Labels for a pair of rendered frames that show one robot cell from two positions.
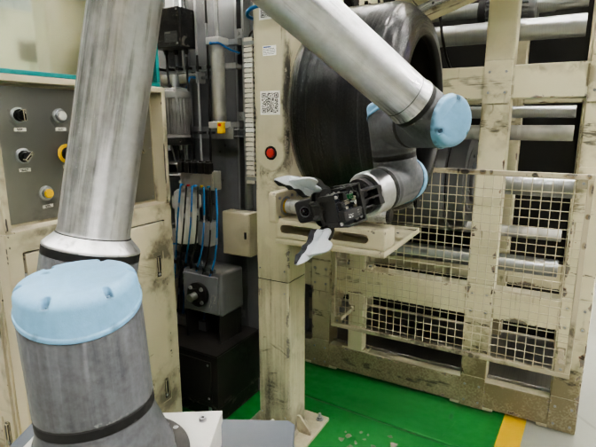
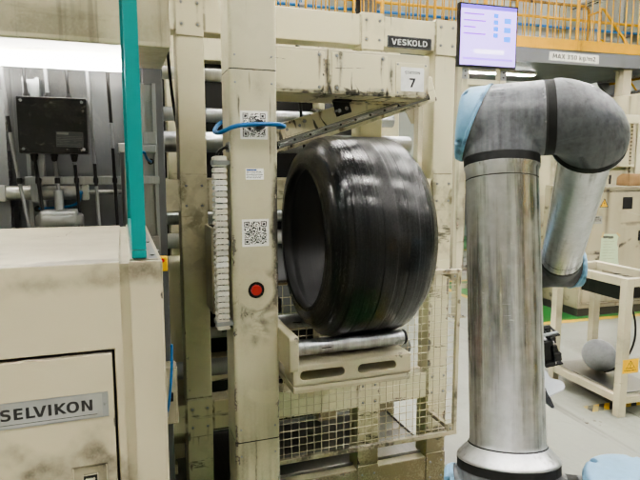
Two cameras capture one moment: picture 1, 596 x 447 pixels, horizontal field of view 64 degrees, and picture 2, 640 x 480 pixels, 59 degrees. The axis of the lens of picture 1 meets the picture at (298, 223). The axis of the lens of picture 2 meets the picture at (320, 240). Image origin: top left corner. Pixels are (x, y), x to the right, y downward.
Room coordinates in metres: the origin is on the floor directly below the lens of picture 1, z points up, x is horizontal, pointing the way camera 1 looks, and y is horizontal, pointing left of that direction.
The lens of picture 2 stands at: (0.43, 1.12, 1.39)
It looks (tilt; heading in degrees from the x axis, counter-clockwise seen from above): 7 degrees down; 311
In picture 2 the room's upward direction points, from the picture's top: straight up
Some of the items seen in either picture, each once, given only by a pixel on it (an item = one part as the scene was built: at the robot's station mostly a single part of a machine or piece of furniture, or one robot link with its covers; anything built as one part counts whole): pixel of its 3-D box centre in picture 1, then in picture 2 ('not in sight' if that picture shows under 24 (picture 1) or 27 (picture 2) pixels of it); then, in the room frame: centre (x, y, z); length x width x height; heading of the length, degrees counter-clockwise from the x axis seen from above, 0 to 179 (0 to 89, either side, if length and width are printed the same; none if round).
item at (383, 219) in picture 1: (334, 210); (350, 342); (1.39, -0.11, 0.90); 0.35 x 0.05 x 0.05; 61
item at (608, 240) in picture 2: not in sight; (598, 247); (2.01, -4.96, 0.62); 0.91 x 0.58 x 1.25; 58
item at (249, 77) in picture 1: (254, 113); (222, 243); (1.64, 0.15, 1.19); 0.05 x 0.04 x 0.48; 151
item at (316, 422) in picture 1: (283, 423); not in sight; (1.63, 0.06, 0.02); 0.27 x 0.27 x 0.04; 61
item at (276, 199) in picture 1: (303, 199); (275, 334); (1.60, -0.02, 0.90); 0.40 x 0.03 x 0.10; 151
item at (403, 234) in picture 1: (350, 234); (330, 361); (1.52, -0.17, 0.80); 0.37 x 0.36 x 0.02; 151
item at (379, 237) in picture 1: (333, 231); (348, 364); (1.40, -0.11, 0.84); 0.36 x 0.09 x 0.06; 61
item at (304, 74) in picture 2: not in sight; (335, 78); (1.71, -0.43, 1.71); 0.61 x 0.25 x 0.15; 61
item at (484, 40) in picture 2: not in sight; (487, 36); (2.76, -3.84, 2.60); 0.60 x 0.05 x 0.55; 58
